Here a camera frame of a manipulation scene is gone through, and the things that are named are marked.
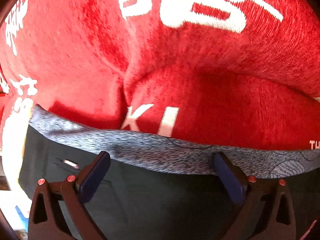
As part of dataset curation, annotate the red blanket white lettering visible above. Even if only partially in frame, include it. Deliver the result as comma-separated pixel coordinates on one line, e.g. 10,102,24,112
1,0,319,150

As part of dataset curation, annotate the black pants grey waistband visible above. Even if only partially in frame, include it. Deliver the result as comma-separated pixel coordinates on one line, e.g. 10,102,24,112
18,106,319,239

